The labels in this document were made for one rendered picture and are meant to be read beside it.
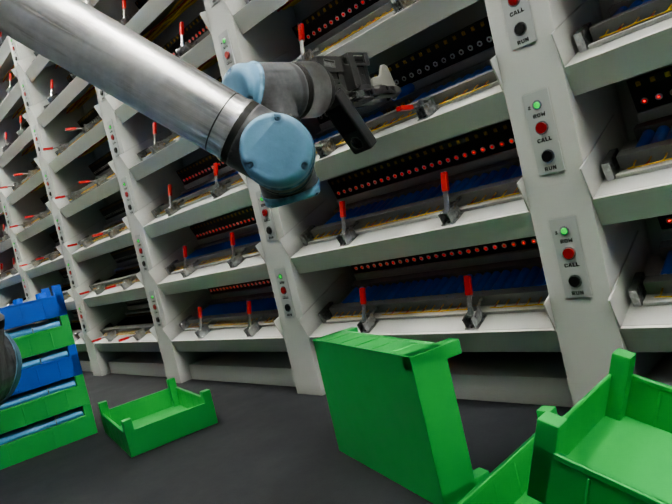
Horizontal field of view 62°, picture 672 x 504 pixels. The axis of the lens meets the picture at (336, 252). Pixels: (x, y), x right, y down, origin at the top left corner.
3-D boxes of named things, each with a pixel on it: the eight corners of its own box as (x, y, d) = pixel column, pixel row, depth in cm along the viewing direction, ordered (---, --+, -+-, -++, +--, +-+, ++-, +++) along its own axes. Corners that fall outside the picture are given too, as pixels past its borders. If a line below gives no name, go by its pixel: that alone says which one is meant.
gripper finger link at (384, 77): (405, 60, 105) (370, 62, 99) (413, 91, 105) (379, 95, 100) (393, 66, 108) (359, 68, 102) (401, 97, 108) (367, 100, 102)
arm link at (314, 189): (262, 210, 80) (237, 126, 79) (267, 213, 91) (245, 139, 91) (325, 192, 80) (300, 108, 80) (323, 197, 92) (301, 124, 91)
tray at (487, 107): (514, 116, 87) (490, 59, 85) (280, 195, 131) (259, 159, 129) (555, 71, 100) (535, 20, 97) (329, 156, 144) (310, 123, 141)
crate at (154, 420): (218, 422, 130) (210, 389, 130) (130, 458, 119) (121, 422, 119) (180, 404, 156) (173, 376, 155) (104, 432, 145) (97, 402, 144)
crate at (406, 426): (445, 511, 70) (492, 485, 74) (409, 356, 69) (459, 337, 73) (339, 451, 97) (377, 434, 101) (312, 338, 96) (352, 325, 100)
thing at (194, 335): (293, 352, 140) (264, 308, 136) (178, 351, 184) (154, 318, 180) (338, 302, 152) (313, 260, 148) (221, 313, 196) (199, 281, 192)
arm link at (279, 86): (225, 139, 86) (206, 76, 85) (286, 132, 94) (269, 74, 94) (260, 119, 79) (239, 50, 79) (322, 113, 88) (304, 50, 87)
